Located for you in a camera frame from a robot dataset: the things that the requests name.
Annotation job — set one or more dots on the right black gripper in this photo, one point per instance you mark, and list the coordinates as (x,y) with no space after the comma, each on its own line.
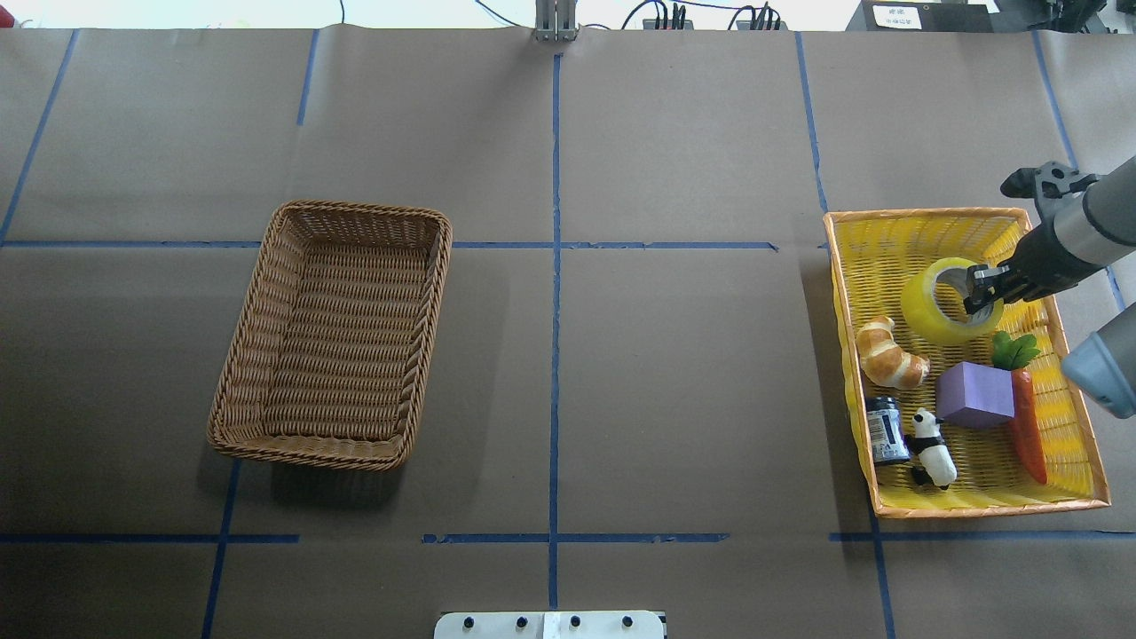
(1035,263)

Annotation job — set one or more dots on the yellow tape roll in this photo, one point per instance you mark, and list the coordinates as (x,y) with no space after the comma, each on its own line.
(926,318)

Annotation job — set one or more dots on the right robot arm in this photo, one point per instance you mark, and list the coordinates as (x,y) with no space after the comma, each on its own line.
(1087,223)

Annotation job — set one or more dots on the yellow woven basket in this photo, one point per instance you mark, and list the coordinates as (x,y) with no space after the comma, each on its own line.
(874,253)

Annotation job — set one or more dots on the brown wicker basket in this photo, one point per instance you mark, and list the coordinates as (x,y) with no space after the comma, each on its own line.
(330,359)

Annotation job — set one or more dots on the orange toy carrot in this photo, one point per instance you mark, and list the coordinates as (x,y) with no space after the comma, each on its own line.
(1014,355)

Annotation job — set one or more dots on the purple foam cube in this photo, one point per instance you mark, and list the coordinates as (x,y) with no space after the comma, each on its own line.
(974,396)

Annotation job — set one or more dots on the toy croissant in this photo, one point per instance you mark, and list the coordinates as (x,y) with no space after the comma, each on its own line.
(884,361)

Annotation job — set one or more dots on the small dark can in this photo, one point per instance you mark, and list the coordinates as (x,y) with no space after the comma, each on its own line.
(887,441)

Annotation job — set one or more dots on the toy panda figure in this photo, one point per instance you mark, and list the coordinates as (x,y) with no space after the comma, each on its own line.
(936,466)

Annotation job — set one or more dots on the black box with label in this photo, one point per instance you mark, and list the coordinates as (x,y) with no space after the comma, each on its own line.
(920,16)

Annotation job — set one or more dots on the black power strip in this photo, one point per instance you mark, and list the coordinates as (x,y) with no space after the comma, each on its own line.
(690,15)

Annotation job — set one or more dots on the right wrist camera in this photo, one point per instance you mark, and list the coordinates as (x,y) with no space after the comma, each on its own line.
(1052,186)

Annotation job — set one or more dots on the grey metal bracket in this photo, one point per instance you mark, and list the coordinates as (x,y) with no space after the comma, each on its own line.
(555,21)

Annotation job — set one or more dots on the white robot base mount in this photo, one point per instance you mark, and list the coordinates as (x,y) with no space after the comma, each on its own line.
(552,624)

